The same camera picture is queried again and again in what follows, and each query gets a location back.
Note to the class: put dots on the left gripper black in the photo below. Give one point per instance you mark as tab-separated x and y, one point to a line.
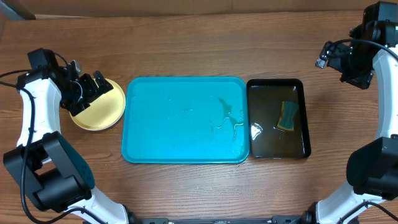
78	107

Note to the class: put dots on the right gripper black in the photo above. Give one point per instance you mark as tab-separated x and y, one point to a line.
337	54

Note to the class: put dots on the yellow plate with sauce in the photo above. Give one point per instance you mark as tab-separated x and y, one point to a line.
104	112

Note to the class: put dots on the green yellow sponge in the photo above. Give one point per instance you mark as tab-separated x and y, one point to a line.
287	114

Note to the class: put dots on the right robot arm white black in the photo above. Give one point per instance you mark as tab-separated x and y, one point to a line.
371	171

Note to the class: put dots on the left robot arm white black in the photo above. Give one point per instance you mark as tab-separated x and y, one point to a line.
49	171

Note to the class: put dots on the blue plastic tray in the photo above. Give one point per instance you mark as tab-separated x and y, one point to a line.
186	120

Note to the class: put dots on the black tray with water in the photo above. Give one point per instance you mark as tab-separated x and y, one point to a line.
265	97

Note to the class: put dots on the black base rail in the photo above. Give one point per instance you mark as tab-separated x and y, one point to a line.
279	219

